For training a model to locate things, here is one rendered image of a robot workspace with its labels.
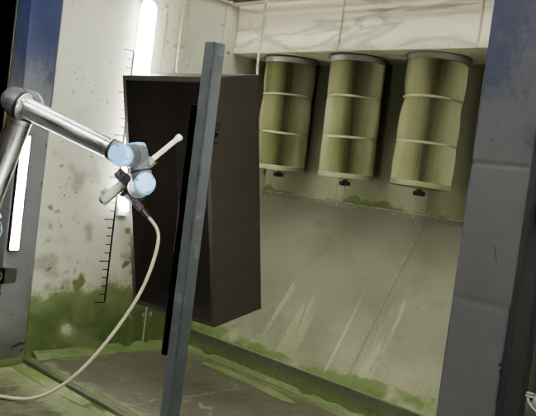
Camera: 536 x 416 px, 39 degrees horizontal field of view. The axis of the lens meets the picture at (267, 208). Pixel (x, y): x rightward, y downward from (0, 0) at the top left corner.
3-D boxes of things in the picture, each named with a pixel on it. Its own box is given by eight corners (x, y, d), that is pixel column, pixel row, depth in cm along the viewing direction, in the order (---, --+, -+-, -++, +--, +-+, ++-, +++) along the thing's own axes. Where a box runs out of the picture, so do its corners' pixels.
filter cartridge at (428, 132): (461, 213, 423) (484, 63, 420) (431, 209, 394) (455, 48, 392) (403, 205, 445) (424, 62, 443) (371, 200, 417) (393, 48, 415)
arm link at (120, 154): (-7, 78, 314) (133, 146, 301) (11, 82, 326) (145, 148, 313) (-17, 104, 316) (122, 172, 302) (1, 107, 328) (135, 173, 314)
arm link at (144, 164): (139, 139, 313) (144, 169, 313) (149, 141, 325) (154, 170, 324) (117, 144, 316) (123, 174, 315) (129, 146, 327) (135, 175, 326)
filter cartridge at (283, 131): (310, 188, 516) (324, 64, 510) (297, 189, 481) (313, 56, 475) (258, 182, 525) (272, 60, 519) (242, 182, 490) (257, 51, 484)
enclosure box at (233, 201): (180, 286, 436) (173, 73, 411) (261, 308, 398) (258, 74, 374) (133, 302, 410) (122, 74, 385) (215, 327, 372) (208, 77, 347)
